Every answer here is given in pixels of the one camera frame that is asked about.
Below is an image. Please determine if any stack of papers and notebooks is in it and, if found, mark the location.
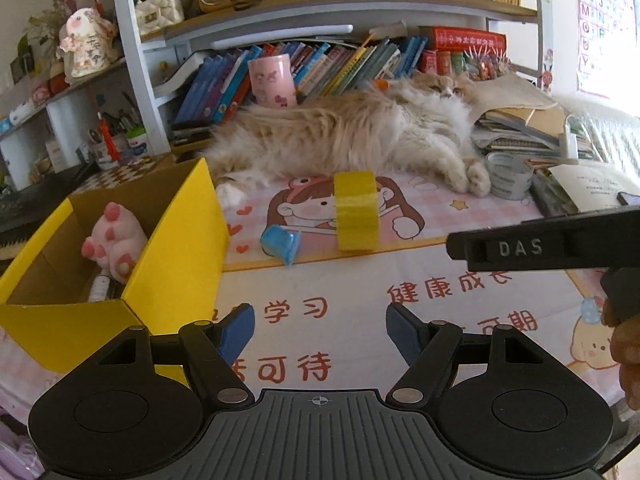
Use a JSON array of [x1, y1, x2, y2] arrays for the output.
[[470, 77, 601, 171]]

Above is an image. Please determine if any row of leaning blue books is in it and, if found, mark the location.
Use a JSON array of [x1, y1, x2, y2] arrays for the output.
[[172, 35, 431, 136]]

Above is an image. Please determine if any white wall charger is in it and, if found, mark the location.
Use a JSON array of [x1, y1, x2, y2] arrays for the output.
[[562, 120, 579, 162]]

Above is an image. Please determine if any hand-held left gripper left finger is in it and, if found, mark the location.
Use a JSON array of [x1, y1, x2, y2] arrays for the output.
[[65, 303, 256, 409]]

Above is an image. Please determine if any black keyboard piano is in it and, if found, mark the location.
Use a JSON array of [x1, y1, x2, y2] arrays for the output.
[[0, 162, 101, 256]]

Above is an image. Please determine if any pink striped cloth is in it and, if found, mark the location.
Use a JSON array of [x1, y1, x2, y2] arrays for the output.
[[0, 410, 46, 480]]

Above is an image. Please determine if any white paper sheet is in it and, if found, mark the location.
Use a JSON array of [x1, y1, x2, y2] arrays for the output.
[[547, 162, 640, 213]]

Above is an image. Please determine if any yellow tape roll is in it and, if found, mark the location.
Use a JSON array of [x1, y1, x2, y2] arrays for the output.
[[334, 171, 379, 252]]

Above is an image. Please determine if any yellow cardboard box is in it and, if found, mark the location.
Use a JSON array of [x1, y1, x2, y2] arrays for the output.
[[0, 158, 230, 376]]

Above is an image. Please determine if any grey tape roll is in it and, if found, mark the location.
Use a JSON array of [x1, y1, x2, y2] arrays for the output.
[[485, 152, 533, 201]]

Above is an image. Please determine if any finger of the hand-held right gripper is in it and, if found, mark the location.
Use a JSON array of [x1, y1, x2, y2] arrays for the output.
[[446, 230, 469, 261]]

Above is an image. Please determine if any alphabet wall poster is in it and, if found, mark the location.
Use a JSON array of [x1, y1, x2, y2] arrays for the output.
[[572, 0, 640, 98]]

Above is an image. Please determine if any small blue cup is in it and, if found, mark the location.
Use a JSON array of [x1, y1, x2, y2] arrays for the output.
[[260, 225, 301, 266]]

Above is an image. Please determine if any cartoon wall sticker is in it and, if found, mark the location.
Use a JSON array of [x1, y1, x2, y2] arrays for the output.
[[542, 50, 557, 97]]

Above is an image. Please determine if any person's right hand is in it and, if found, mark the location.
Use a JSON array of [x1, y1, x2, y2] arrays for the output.
[[600, 297, 640, 395]]

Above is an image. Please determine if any white quilted pearl handbag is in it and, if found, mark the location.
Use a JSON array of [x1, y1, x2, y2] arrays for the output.
[[135, 0, 183, 36]]

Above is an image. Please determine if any pink printed cup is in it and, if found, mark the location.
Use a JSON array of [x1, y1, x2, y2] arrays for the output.
[[248, 54, 297, 109]]

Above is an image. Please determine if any pink plush toy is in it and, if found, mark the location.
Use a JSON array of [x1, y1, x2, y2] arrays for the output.
[[81, 202, 148, 283]]

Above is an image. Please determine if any red book box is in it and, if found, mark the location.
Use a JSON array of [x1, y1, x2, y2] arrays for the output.
[[420, 27, 506, 54]]

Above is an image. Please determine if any checkered wooden board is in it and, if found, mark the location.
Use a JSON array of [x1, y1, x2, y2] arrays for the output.
[[75, 152, 201, 198]]

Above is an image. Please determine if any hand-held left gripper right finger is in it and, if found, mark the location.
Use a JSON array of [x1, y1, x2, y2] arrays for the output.
[[386, 303, 573, 408]]

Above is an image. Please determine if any low white shelf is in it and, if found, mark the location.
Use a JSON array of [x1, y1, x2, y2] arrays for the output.
[[0, 57, 166, 191]]

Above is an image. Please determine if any white bookshelf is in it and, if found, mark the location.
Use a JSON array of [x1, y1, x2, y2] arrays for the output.
[[110, 0, 556, 156]]

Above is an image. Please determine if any fluffy cream cat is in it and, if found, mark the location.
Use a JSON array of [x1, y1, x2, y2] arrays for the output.
[[200, 72, 493, 211]]

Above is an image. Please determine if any white green pen cup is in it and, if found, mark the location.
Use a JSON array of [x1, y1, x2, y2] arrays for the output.
[[125, 127, 149, 157]]

